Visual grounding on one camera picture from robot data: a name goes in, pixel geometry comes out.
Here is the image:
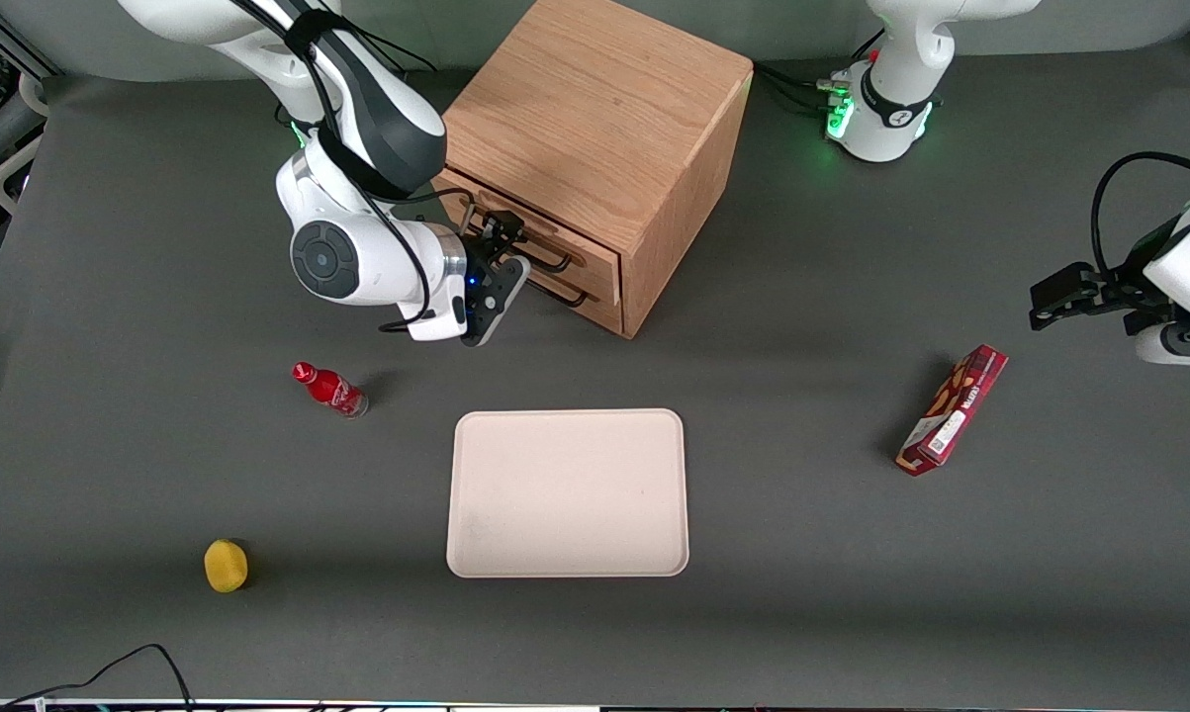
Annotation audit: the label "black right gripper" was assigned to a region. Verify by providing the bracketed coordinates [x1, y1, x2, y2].
[454, 210, 527, 298]

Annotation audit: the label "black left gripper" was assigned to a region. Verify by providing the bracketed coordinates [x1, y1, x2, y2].
[1029, 259, 1181, 338]

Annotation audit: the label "long black drawer handle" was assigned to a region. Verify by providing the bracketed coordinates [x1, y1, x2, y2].
[461, 203, 578, 275]

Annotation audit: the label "wooden drawer with long handle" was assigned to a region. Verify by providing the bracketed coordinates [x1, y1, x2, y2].
[434, 168, 623, 300]

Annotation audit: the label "wooden drawer cabinet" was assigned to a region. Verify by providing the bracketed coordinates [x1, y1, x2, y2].
[434, 0, 754, 339]

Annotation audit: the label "red snack box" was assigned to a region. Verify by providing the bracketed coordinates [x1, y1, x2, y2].
[895, 343, 1010, 478]

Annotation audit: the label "small red bottle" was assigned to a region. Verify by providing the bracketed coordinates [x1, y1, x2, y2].
[291, 361, 370, 420]

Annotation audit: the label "beige plastic tray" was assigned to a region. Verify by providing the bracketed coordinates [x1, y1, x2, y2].
[446, 408, 690, 579]

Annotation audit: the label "yellow lemon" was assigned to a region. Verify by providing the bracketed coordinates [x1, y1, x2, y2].
[204, 538, 250, 594]

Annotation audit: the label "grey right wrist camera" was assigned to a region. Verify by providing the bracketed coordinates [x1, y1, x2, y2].
[459, 255, 533, 348]

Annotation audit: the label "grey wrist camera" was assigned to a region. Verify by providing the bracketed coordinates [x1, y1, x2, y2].
[459, 255, 533, 348]
[1134, 321, 1190, 369]

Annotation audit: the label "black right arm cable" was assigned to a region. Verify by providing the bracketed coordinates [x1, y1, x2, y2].
[229, 0, 477, 334]

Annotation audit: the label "short black drawer handle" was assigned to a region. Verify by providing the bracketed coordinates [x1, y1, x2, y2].
[523, 272, 591, 308]

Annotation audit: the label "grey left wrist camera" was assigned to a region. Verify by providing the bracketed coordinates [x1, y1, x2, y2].
[1134, 321, 1190, 369]

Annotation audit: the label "wooden drawer with short handle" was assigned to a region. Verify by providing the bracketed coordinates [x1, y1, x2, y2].
[515, 259, 625, 337]

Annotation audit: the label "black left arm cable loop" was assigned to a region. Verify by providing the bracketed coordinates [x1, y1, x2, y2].
[1092, 151, 1190, 283]

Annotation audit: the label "black right arm base cables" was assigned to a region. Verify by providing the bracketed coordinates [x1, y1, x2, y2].
[357, 25, 439, 75]

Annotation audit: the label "black arm base cables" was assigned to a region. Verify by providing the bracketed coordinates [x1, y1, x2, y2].
[357, 25, 439, 75]
[753, 61, 853, 112]

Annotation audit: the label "black left arm base cables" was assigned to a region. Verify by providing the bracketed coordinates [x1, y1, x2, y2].
[753, 61, 853, 112]

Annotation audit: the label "aluminium frame rail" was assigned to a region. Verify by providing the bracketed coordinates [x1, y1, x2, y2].
[0, 20, 61, 80]

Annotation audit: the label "black cable at table edge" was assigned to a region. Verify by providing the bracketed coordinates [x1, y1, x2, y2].
[1, 644, 195, 712]

